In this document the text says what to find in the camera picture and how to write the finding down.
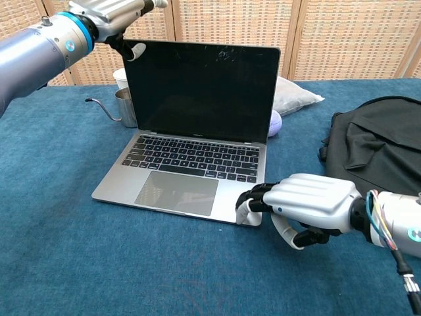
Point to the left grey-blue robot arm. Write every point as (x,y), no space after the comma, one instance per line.
(29,59)

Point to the grey plastic bag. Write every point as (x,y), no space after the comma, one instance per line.
(292,95)

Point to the black backpack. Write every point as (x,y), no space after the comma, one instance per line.
(385,141)

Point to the woven bamboo folding screen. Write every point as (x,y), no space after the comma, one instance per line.
(345,36)

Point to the white paper cup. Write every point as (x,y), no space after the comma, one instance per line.
(120,79)

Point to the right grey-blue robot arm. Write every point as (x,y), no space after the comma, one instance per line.
(404,217)

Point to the steel gooseneck pitcher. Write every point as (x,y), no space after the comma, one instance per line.
(126,108)

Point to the silver laptop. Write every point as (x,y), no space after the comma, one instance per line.
(200,92)

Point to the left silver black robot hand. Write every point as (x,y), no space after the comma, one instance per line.
(108,13)

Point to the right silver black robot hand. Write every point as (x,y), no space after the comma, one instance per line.
(312,204)

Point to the purple ball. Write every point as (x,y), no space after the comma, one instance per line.
(275,125)

